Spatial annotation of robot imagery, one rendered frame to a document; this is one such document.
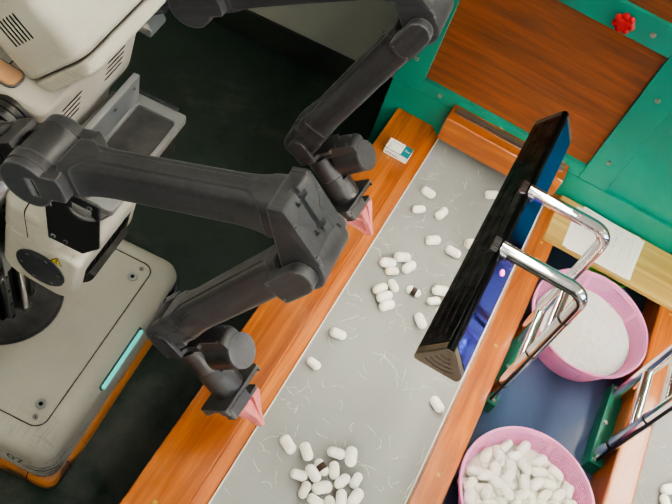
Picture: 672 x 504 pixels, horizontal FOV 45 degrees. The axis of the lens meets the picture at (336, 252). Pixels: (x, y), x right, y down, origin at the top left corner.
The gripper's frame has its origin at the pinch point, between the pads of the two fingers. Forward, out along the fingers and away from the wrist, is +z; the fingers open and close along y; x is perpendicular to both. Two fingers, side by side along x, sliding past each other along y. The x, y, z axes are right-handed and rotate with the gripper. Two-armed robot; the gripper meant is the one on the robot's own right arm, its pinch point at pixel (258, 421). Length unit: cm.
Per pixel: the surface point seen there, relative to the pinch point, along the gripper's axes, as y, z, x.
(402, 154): 75, -2, 5
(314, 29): 170, -8, 89
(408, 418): 19.5, 22.5, -9.5
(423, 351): 12.5, -3.3, -30.5
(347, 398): 16.6, 13.5, -1.7
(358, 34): 172, 0, 74
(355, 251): 46.3, 1.7, 5.5
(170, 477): -14.1, -2.5, 9.3
